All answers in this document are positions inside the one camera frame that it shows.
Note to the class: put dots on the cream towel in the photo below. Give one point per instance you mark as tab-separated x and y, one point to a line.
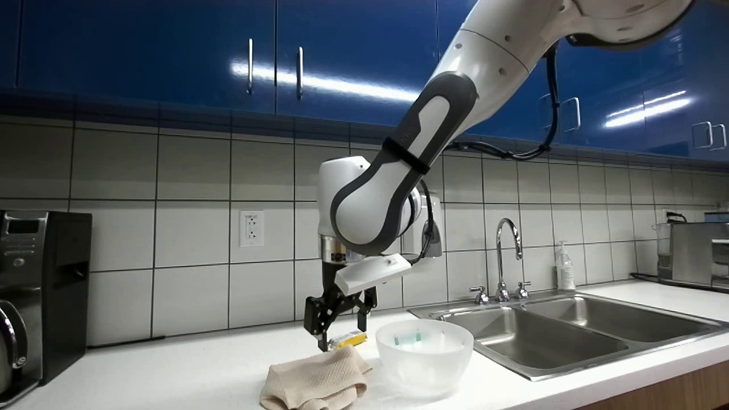
315	380

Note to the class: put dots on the chrome gooseneck faucet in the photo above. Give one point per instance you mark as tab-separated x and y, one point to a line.
501	257

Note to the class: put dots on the yellow and silver lighter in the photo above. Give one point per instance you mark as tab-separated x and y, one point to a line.
351	339

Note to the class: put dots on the stainless steel countertop appliance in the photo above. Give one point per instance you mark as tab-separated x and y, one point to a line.
695	253

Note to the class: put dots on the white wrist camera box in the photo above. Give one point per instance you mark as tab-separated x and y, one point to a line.
372	273

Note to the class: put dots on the black coffee machine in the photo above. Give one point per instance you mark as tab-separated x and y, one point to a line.
36	296

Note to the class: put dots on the stainless steel double sink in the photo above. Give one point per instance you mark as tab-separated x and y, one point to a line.
561	334

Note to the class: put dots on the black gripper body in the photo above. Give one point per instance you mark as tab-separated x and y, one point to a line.
332	291

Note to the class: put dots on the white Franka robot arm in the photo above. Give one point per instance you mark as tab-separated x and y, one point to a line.
424	150

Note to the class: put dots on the clear plastic bowl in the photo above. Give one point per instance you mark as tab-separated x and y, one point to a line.
424	365

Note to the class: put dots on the white wall power outlet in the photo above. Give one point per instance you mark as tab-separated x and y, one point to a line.
250	229

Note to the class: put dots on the wide blue cabinet door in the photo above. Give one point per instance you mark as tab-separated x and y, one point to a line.
144	52

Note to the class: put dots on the white wall soap dispenser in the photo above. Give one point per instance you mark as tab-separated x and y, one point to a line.
436	240

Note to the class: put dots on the clear soap bottle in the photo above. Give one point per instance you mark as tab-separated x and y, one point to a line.
563	270

